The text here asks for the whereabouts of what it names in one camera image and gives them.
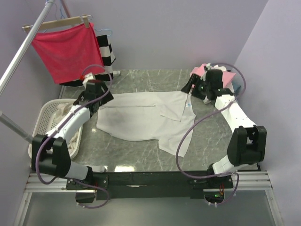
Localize folded pink t shirt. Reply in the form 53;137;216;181
190;64;236;88

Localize cream clothes in basket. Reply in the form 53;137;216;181
53;103;79;159

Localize red hanging towel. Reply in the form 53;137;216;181
32;23;104;84

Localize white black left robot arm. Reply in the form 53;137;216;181
31;79;113;189

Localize blue wire hanger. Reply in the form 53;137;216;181
94;28;113;37

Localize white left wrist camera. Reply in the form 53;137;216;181
80;73;95;86

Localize white t shirt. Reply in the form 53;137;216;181
96;91;196;157
212;65;236;93

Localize black base beam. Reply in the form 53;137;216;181
66;171;234;203

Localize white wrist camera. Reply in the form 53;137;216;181
204;63;212;74
80;73;95;86

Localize black white checkered cloth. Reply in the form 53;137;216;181
60;35;121;87

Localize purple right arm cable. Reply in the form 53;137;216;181
175;62;247;208

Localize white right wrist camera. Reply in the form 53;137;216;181
204;63;212;74

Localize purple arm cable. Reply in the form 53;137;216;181
34;65;115;210
175;62;247;208

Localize folded white t shirt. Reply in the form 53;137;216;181
212;65;236;93

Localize aluminium rail frame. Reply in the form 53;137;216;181
13;171;284;226

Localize wooden clip hanger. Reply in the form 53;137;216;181
21;14;93;33

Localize metal clothes rack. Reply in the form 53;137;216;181
0;0;122;170

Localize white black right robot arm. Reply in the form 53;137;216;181
181;69;267;188

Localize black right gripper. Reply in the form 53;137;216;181
180;74;210;101

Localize white plastic laundry basket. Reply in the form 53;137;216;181
27;98;84;159

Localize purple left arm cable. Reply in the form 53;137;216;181
34;65;115;210

